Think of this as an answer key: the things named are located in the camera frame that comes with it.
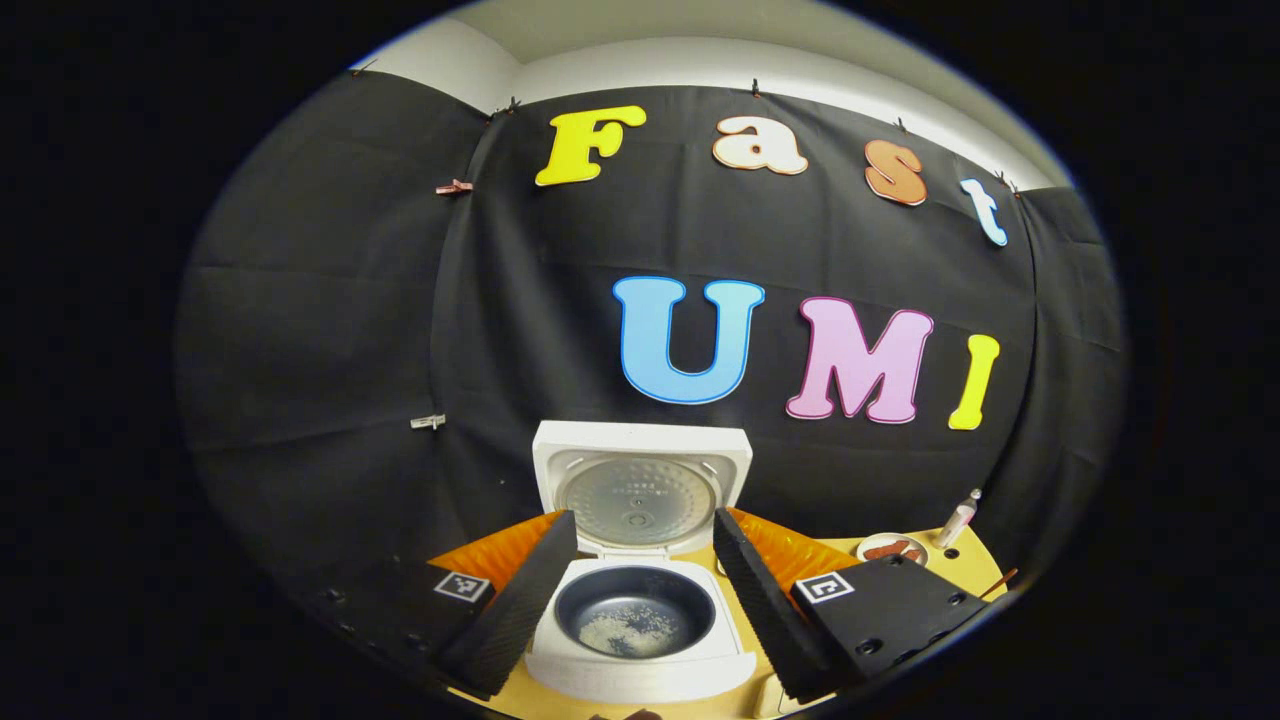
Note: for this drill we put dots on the red cloth clip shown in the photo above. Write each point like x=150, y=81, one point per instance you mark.
x=454, y=187

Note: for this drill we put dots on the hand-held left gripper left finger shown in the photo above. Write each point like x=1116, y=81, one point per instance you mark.
x=520, y=610

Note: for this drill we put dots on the white round plate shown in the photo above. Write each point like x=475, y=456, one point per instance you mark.
x=870, y=537

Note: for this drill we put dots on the black backdrop cloth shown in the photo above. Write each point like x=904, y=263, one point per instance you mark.
x=350, y=350

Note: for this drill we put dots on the brown wooden spoon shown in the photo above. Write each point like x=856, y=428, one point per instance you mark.
x=1000, y=584

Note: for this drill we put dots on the brown sausage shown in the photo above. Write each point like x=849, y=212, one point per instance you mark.
x=885, y=547
x=908, y=553

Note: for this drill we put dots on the silver cloth clip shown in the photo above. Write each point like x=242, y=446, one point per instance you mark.
x=428, y=421

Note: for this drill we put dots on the small pink label bottle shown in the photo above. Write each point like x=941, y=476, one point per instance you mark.
x=957, y=520

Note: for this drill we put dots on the small white rice heap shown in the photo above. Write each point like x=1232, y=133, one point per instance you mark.
x=620, y=632

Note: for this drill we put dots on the white rice cooker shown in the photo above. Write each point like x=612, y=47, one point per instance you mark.
x=640, y=480

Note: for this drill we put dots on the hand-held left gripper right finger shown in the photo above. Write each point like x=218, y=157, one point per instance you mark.
x=760, y=610

